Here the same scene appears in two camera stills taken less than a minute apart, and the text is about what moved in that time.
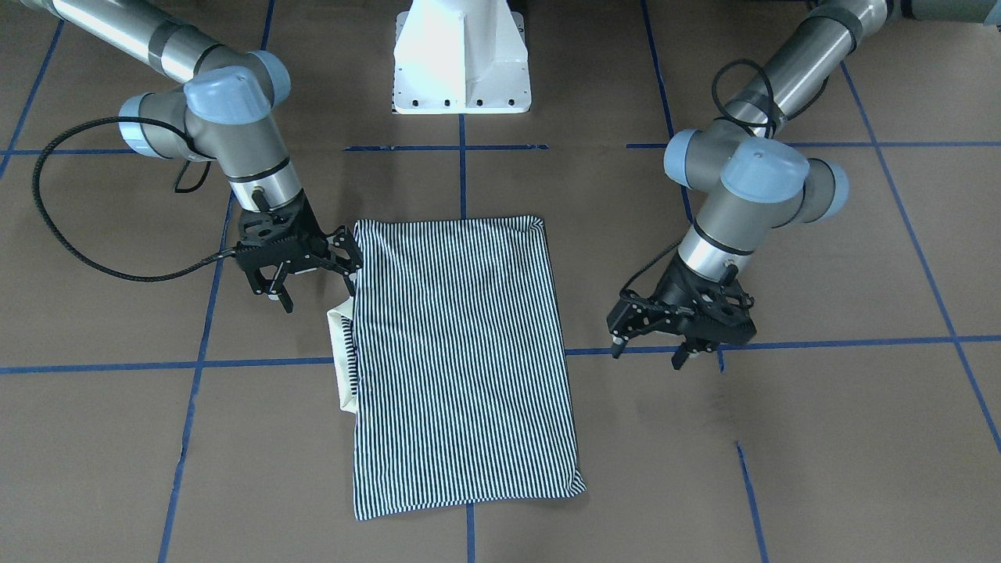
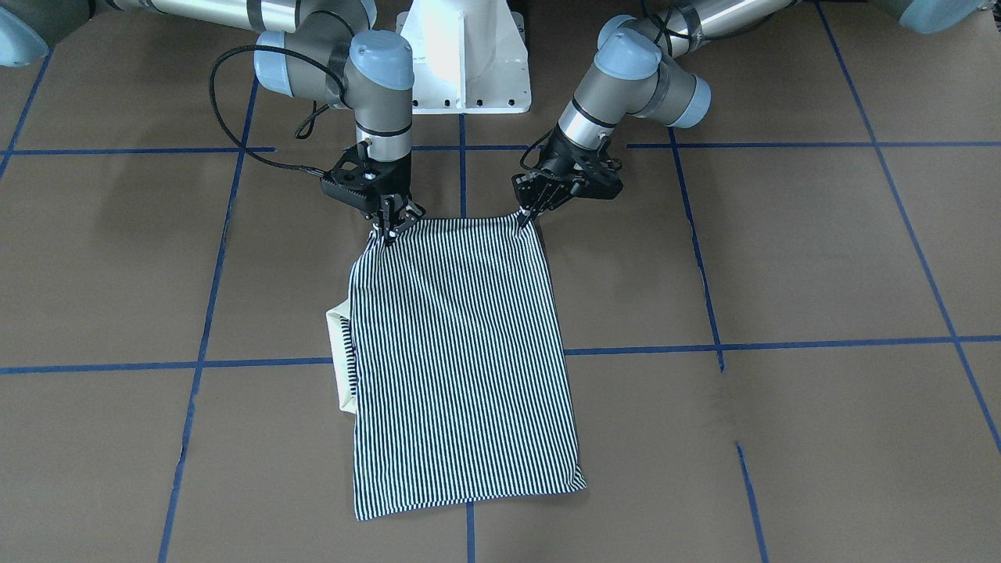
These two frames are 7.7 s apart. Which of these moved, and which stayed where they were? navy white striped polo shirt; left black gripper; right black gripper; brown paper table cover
Moved: right black gripper; left black gripper
Stayed: navy white striped polo shirt; brown paper table cover
